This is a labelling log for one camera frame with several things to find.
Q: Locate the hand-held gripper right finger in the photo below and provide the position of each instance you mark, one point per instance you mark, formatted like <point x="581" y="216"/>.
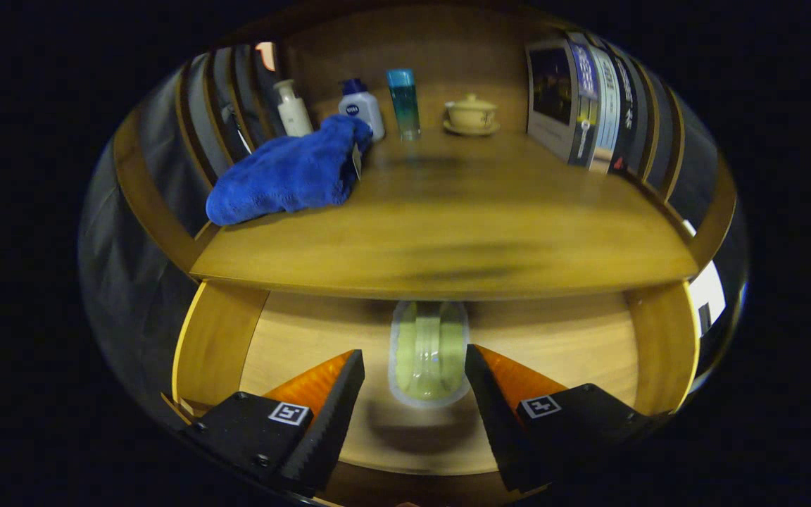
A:
<point x="500" y="429"/>

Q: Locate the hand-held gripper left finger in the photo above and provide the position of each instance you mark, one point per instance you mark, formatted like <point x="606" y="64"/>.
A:
<point x="328" y="429"/>

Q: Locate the clear dish with green soap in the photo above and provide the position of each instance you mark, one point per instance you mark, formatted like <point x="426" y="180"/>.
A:
<point x="428" y="352"/>

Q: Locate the wooden drawer with black knob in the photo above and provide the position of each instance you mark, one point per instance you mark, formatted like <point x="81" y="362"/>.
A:
<point x="574" y="345"/>

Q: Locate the wooden countertop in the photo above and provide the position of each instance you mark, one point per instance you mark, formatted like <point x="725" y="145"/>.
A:
<point x="462" y="225"/>

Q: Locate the wooden cabinet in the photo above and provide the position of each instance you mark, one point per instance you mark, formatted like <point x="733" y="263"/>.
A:
<point x="448" y="49"/>

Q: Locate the white storage box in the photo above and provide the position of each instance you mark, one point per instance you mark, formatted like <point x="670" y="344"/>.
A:
<point x="708" y="289"/>

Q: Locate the blue folded towel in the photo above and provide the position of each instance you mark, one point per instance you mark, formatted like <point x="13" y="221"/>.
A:
<point x="286" y="176"/>

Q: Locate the black backdrop cloth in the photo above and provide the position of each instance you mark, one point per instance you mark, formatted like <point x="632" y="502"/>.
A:
<point x="110" y="282"/>

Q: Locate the beige lidded teacup with saucer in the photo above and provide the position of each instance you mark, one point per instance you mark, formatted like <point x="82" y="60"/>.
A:
<point x="471" y="115"/>

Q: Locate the white pump bottle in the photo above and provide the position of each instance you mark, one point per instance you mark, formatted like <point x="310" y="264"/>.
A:
<point x="294" y="113"/>

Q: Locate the white bottle with blue cap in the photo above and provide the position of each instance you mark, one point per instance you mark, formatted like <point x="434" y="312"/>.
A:
<point x="363" y="105"/>

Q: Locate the teal glass bottle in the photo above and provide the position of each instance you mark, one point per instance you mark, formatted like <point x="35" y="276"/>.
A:
<point x="404" y="105"/>

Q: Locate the book with pale spine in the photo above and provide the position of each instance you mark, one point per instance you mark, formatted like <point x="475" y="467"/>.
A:
<point x="606" y="105"/>

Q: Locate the book with blue spine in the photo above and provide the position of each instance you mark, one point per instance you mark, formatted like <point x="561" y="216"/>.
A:
<point x="552" y="91"/>

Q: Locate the book with black spine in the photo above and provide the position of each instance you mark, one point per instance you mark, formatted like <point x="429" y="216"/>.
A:
<point x="631" y="113"/>

